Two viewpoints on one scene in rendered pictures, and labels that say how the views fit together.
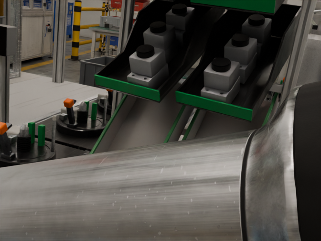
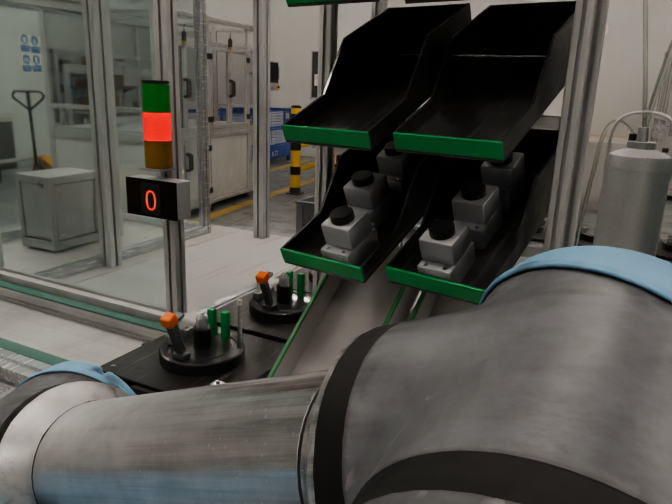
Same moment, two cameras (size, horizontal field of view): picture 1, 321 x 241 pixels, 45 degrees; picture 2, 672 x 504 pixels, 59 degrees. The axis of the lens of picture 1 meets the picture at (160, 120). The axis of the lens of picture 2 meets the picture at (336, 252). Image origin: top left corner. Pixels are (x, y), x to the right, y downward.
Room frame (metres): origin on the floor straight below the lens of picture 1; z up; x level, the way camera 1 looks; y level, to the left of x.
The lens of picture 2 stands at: (-0.08, -0.08, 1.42)
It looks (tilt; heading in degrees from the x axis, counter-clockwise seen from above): 16 degrees down; 10
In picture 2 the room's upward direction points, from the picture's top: 2 degrees clockwise
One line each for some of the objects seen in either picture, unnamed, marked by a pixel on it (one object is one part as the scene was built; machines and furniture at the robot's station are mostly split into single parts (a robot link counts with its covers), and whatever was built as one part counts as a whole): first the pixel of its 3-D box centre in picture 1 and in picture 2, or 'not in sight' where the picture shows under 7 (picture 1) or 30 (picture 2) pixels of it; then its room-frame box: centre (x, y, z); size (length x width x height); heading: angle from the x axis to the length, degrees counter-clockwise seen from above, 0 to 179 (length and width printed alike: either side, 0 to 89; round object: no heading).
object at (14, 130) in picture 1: (16, 136); (195, 325); (0.91, 0.36, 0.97); 0.05 x 0.05 x 0.04; 73
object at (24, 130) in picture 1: (24, 129); (201, 319); (0.79, 0.30, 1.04); 0.02 x 0.02 x 0.03
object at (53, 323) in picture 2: not in sight; (90, 345); (0.90, 0.58, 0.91); 0.84 x 0.28 x 0.10; 73
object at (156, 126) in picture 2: not in sight; (157, 126); (0.96, 0.44, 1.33); 0.05 x 0.05 x 0.05
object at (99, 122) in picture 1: (82, 114); (283, 290); (1.04, 0.22, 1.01); 0.24 x 0.24 x 0.13; 73
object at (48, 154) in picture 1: (23, 153); (202, 351); (0.79, 0.30, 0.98); 0.14 x 0.14 x 0.02
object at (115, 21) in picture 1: (112, 22); not in sight; (6.48, 1.01, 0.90); 0.40 x 0.30 x 0.17; 173
